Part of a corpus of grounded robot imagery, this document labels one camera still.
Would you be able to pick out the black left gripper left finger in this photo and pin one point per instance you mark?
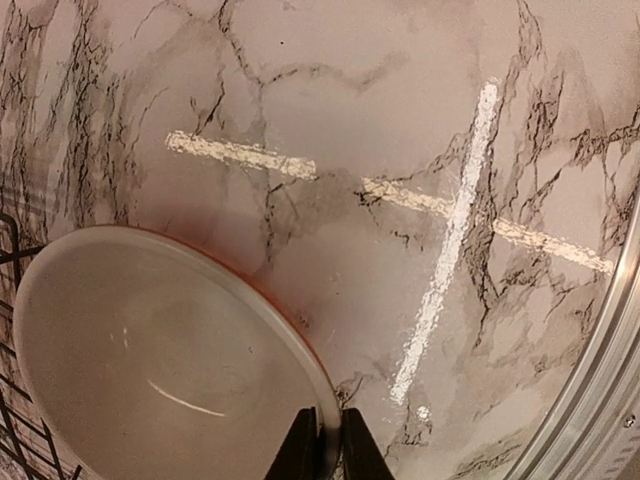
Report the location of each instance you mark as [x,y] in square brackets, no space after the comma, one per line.
[296,458]

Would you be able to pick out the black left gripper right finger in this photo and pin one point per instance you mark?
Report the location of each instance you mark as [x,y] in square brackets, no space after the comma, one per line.
[362,459]

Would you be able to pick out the white ceramic bowl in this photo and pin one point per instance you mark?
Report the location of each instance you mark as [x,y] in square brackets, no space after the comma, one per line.
[148,359]

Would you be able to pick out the aluminium frame rail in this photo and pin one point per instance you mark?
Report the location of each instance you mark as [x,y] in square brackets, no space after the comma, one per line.
[592,431]

